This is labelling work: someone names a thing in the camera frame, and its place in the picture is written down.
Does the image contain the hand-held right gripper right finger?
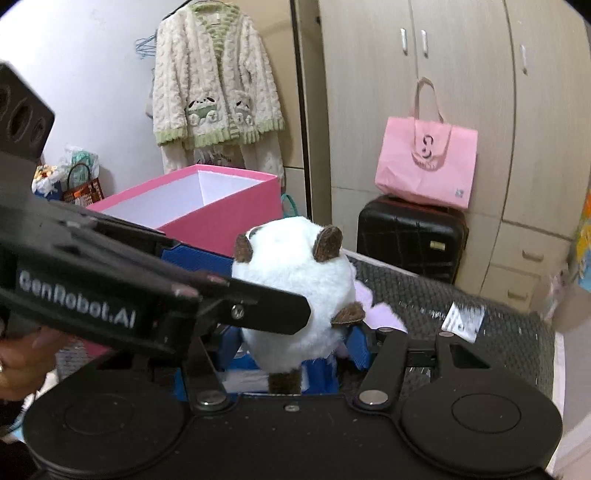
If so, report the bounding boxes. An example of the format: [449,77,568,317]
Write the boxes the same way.
[346,322,491,411]

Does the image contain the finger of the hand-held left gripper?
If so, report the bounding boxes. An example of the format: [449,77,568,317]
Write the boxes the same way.
[198,276,311,336]
[159,240,234,274]

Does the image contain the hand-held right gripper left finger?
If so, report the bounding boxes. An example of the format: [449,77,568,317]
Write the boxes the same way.
[182,323,243,412]

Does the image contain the white plush toy brown ears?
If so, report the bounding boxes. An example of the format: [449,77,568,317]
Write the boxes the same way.
[231,216,368,396]

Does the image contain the pink cardboard box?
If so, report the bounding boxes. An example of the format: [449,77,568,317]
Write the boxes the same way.
[85,164,282,259]

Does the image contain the person's left hand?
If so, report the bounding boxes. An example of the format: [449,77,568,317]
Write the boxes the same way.
[0,325,70,402]

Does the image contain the orange woven basket bag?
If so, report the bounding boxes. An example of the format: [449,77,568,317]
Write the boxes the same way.
[62,162,103,206]

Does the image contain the small white sachet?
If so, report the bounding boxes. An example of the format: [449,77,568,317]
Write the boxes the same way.
[441,302,485,343]

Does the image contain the black suitcase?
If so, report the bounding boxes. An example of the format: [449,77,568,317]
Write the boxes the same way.
[356,195,470,285]

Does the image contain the yellow flower bouquet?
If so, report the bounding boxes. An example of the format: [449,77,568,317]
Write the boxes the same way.
[31,164,64,200]

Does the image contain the white plastic bag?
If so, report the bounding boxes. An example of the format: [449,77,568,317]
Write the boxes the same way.
[59,145,100,185]

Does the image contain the cream green knitted cardigan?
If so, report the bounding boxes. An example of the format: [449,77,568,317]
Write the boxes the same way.
[147,0,286,174]

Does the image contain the pink tote bag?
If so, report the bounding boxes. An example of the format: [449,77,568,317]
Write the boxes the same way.
[375,78,479,210]

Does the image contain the colourful paper gift bag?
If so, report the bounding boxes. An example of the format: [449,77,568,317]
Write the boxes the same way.
[570,189,591,292]

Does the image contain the beige wardrobe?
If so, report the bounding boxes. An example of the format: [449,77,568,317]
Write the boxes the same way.
[291,0,591,319]

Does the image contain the blue wire hangers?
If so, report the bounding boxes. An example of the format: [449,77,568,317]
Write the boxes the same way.
[135,34,158,59]

